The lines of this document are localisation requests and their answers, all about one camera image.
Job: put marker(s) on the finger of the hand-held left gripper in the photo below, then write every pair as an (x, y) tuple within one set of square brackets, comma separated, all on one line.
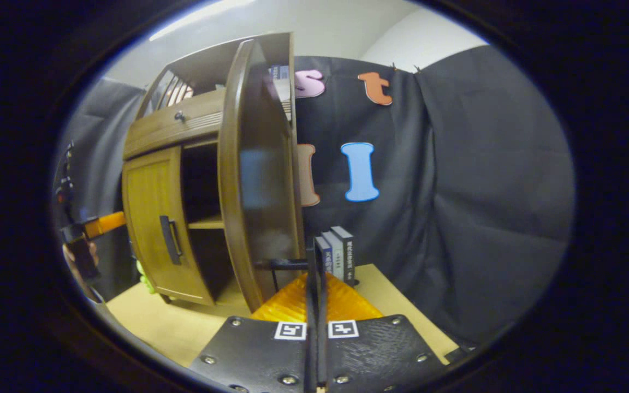
[(108, 222)]

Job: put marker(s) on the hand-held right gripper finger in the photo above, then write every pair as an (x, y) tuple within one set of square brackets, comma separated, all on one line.
[(322, 338), (312, 327)]

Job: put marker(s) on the wooden cabinet door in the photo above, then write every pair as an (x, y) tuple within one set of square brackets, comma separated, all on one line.
[(150, 218), (260, 245)]

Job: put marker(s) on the wooden double-door shoe cabinet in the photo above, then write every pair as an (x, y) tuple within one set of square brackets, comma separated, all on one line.
[(211, 60)]

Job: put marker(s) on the wooden cabinet drawer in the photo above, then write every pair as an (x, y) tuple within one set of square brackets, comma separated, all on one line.
[(156, 128)]

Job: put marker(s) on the green toy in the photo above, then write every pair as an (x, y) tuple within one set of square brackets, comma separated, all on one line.
[(145, 278)]

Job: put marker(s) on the navy standing book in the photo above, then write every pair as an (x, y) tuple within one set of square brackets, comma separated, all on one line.
[(324, 256)]

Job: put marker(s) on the white standing book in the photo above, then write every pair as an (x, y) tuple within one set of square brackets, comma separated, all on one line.
[(336, 256)]

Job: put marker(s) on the black standing book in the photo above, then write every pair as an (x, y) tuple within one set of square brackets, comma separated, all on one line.
[(347, 256)]

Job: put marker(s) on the round dark drawer knob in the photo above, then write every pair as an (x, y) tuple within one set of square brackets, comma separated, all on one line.
[(180, 116)]

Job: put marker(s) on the black backdrop cloth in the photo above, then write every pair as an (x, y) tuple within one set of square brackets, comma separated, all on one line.
[(484, 191)]

